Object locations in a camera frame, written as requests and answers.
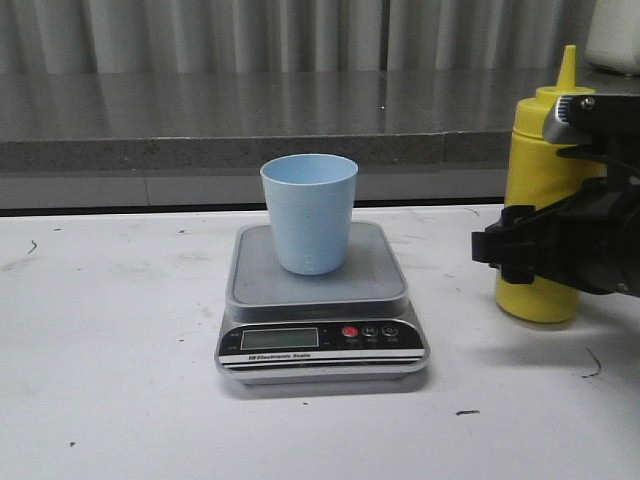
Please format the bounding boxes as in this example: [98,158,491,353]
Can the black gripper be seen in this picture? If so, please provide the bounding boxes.
[471,94,639,296]

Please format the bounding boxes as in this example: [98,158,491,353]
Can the yellow squeeze bottle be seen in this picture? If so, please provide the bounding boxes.
[495,45,603,324]

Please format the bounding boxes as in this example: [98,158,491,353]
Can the light blue plastic cup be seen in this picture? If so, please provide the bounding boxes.
[260,154,359,275]

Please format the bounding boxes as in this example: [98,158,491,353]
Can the silver electronic kitchen scale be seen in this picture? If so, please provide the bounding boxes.
[214,221,430,384]

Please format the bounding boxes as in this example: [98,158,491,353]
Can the grey stone counter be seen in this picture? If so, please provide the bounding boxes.
[0,68,640,210]

